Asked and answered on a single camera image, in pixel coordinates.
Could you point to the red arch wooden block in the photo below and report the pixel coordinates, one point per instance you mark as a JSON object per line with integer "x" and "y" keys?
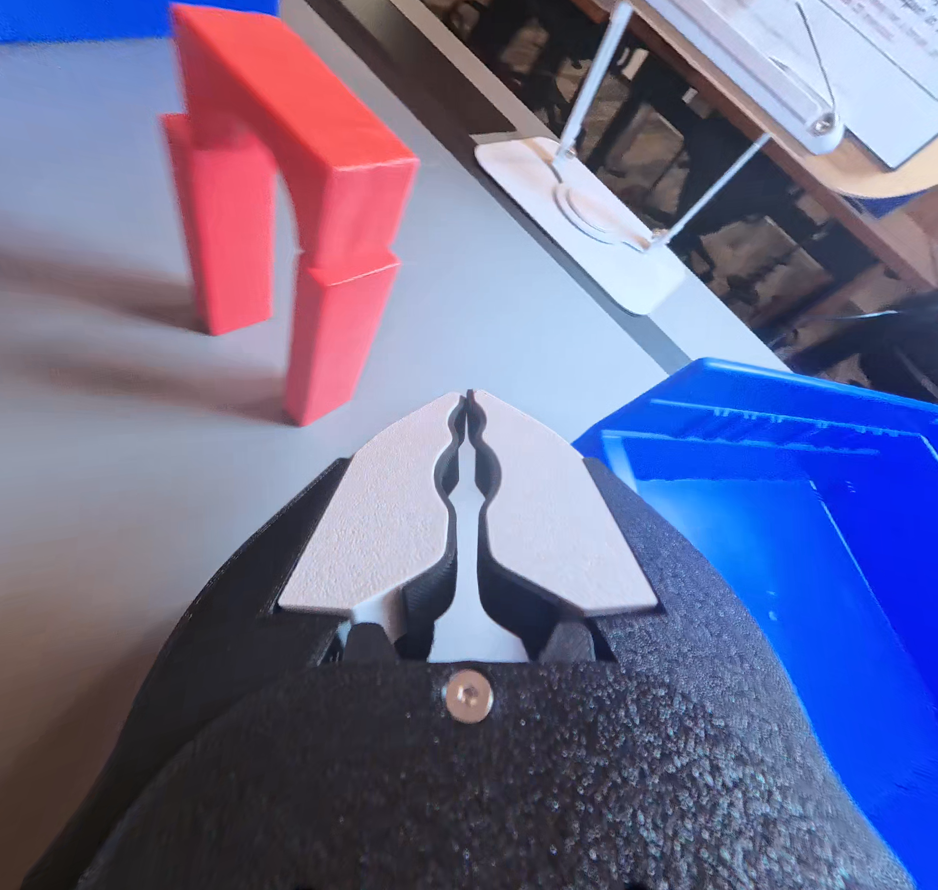
{"x": 293, "y": 91}

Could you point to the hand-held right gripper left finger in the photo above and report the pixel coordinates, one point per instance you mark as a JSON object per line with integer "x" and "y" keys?
{"x": 374, "y": 531}

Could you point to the brown wooden desk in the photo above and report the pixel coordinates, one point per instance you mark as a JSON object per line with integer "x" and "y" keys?
{"x": 905, "y": 252}

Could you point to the printed paper sheet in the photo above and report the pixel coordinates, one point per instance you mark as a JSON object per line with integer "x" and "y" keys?
{"x": 879, "y": 3}

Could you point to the white document stand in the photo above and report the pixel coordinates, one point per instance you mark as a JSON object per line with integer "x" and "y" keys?
{"x": 586, "y": 238}

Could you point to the red rectangular wooden block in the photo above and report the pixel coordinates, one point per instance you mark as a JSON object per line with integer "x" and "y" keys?
{"x": 333, "y": 340}
{"x": 227, "y": 245}

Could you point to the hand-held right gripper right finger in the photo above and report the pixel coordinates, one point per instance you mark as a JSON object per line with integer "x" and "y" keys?
{"x": 557, "y": 531}

